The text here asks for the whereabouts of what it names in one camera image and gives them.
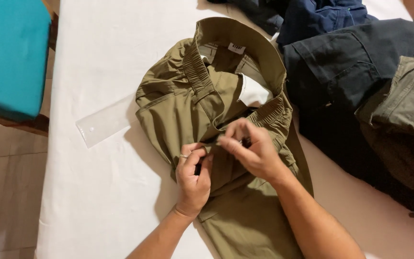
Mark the clear plastic packaging bag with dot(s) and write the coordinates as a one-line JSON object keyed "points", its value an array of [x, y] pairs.
{"points": [[102, 122]]}

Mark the navy blue trousers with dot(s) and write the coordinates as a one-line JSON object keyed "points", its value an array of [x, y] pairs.
{"points": [[322, 18]]}

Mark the white table cloth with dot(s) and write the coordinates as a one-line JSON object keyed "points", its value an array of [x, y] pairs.
{"points": [[99, 180]]}

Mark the person's left hand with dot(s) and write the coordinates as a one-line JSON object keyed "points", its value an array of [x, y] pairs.
{"points": [[192, 183]]}

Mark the chair with teal cushion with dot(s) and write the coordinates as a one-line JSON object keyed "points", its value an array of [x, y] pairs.
{"points": [[11, 61]]}

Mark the dark garment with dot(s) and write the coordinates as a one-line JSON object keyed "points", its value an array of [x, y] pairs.
{"points": [[253, 12]]}

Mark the grey green cargo trousers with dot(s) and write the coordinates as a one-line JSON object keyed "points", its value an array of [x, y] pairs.
{"points": [[404, 118]]}

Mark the person's right hand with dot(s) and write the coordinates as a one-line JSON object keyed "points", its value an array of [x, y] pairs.
{"points": [[257, 151]]}

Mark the black trousers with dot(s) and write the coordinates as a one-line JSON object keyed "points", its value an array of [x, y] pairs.
{"points": [[343, 100]]}

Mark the olive green trousers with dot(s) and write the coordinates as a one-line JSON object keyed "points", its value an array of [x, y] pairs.
{"points": [[207, 118]]}

